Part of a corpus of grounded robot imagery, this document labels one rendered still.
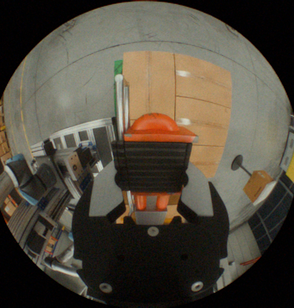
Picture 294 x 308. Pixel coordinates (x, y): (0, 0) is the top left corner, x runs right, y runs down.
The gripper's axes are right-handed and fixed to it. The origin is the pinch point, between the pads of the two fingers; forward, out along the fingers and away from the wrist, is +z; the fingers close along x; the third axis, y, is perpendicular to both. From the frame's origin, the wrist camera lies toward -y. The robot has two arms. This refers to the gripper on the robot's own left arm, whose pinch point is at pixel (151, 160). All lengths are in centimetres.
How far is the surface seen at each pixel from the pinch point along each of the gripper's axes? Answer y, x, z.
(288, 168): 100, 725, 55
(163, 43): -108, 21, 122
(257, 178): 62, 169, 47
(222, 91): -30, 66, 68
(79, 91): -43, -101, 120
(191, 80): -32, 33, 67
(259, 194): 77, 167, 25
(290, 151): 17, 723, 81
